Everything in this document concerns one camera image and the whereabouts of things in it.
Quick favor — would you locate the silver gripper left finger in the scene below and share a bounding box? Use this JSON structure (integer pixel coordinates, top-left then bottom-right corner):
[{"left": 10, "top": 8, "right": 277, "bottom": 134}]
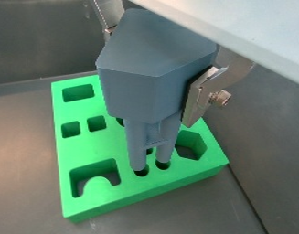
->
[{"left": 90, "top": 0, "right": 125, "bottom": 40}]

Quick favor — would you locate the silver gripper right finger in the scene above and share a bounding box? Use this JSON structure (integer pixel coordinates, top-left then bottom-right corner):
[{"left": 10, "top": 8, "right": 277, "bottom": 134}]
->
[{"left": 182, "top": 47, "right": 256, "bottom": 127}]

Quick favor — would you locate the blue three prong object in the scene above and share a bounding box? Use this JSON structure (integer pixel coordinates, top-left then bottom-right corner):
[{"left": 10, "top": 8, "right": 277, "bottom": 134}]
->
[{"left": 97, "top": 9, "right": 217, "bottom": 171}]

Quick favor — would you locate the green shape sorter board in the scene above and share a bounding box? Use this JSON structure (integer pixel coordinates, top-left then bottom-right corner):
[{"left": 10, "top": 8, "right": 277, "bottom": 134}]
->
[{"left": 51, "top": 75, "right": 229, "bottom": 222}]

